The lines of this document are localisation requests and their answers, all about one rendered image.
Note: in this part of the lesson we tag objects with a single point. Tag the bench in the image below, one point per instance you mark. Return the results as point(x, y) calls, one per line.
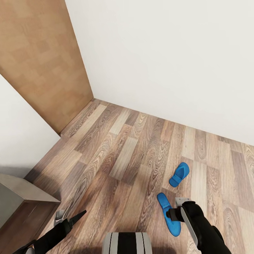
point(25, 210)

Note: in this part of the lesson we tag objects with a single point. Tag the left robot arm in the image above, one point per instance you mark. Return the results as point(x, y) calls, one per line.
point(53, 237)

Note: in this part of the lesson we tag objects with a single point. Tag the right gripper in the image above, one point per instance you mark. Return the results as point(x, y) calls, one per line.
point(174, 214)

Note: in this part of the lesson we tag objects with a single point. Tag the sandal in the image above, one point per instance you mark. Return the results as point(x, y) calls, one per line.
point(181, 172)
point(173, 226)

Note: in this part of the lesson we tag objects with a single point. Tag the robot trunk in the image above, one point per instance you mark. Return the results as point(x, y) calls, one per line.
point(127, 243)

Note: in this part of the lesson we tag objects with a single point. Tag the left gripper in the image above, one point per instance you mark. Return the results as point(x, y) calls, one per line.
point(59, 232)

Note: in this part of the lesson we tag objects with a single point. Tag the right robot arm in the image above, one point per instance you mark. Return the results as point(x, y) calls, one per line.
point(207, 237)

